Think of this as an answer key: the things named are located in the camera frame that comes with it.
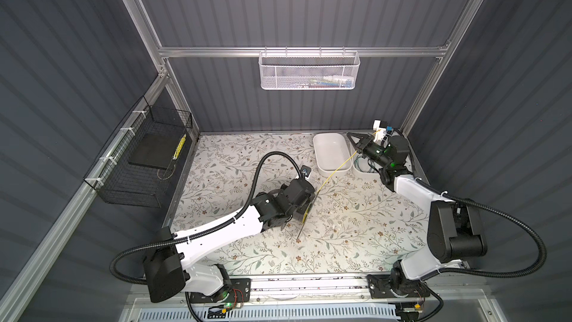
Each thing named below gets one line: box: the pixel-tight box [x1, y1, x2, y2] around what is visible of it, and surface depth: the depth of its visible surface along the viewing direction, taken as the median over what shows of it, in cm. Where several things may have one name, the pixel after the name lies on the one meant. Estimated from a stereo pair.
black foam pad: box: [128, 132, 185, 170], surface depth 77 cm
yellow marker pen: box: [172, 133, 187, 161], surface depth 79 cm
